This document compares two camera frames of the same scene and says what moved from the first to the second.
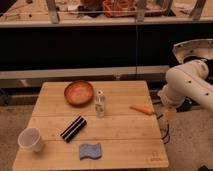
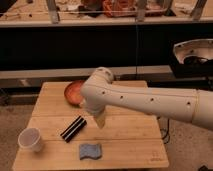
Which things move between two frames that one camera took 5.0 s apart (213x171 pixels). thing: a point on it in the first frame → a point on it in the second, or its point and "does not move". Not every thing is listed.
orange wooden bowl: (78, 93) does not move
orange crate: (120, 8) does not move
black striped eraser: (72, 130) does not move
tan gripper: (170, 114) → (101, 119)
